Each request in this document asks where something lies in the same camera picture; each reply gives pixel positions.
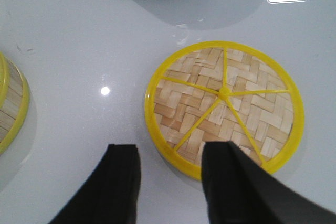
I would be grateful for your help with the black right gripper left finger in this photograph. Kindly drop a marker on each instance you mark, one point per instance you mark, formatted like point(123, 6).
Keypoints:
point(110, 194)

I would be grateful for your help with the right bamboo steamer drawer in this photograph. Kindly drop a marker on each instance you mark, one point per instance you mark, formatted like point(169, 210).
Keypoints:
point(14, 101)

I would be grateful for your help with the bamboo steamer lid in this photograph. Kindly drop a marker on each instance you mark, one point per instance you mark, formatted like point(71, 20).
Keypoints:
point(220, 91)

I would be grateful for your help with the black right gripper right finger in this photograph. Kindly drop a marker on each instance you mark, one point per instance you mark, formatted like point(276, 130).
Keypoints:
point(237, 190)

